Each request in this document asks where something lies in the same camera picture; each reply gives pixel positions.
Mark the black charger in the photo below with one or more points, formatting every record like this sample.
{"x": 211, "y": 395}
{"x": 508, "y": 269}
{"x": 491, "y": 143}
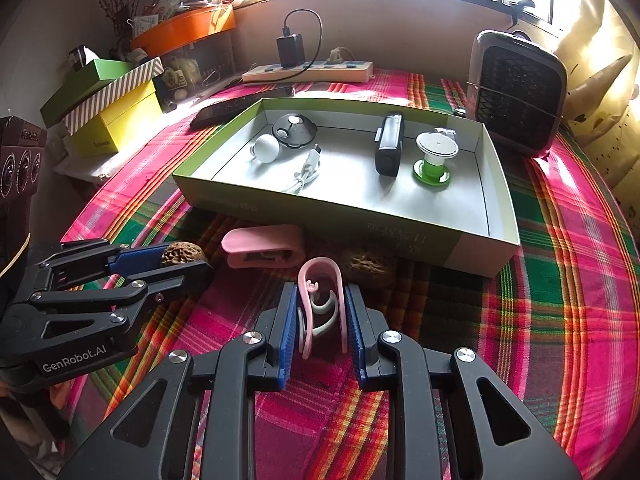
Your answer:
{"x": 291, "y": 50}

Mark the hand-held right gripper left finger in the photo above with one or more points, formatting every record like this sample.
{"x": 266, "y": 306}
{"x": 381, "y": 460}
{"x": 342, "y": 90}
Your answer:
{"x": 287, "y": 340}

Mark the pink grey hook clip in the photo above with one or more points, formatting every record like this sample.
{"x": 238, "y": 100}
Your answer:
{"x": 305, "y": 280}

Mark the plaid pink green cloth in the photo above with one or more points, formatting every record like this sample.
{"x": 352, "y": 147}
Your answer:
{"x": 550, "y": 270}

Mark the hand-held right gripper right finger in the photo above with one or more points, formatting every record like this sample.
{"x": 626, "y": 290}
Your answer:
{"x": 356, "y": 340}

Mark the white power strip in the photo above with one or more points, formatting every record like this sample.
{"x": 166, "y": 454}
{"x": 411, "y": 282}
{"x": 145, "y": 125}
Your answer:
{"x": 350, "y": 72}

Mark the yellow box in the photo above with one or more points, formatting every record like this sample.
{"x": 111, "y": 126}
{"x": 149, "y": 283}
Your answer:
{"x": 125, "y": 120}

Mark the orange tray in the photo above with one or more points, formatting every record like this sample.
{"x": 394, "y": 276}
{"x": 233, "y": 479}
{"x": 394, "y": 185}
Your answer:
{"x": 185, "y": 27}

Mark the small black cup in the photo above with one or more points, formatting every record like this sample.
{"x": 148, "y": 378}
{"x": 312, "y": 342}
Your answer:
{"x": 77, "y": 57}

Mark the black flat phone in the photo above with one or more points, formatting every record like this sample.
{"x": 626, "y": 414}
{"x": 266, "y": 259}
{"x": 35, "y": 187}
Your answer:
{"x": 220, "y": 110}

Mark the grey round puck device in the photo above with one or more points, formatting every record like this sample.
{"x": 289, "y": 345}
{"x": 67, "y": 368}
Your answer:
{"x": 292, "y": 130}

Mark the white mushroom shaped knob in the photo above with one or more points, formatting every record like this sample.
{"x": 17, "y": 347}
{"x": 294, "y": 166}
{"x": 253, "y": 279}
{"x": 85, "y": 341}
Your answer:
{"x": 265, "y": 149}

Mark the black window hook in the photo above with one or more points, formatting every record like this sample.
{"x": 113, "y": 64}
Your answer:
{"x": 520, "y": 10}

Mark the green white spool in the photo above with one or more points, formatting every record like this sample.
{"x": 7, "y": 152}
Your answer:
{"x": 432, "y": 172}

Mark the clear glass container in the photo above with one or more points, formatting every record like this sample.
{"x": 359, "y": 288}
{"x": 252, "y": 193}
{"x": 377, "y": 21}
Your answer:
{"x": 190, "y": 70}

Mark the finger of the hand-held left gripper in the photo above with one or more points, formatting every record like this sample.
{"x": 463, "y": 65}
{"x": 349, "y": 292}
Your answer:
{"x": 180, "y": 282}
{"x": 137, "y": 260}

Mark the cream heart print curtain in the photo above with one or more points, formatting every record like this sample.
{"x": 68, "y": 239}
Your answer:
{"x": 610, "y": 110}

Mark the striped box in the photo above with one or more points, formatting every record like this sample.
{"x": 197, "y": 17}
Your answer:
{"x": 115, "y": 90}

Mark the white green cardboard box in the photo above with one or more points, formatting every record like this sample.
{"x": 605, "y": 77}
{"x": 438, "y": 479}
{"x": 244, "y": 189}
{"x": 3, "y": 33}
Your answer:
{"x": 350, "y": 195}

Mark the small beige plug adapter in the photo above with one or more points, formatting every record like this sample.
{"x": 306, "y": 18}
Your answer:
{"x": 336, "y": 54}

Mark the pink plastic clip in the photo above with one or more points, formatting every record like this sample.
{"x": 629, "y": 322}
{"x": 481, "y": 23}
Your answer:
{"x": 260, "y": 240}

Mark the brown walnut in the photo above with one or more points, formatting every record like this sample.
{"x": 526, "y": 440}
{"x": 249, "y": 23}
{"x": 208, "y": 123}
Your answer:
{"x": 367, "y": 262}
{"x": 182, "y": 252}

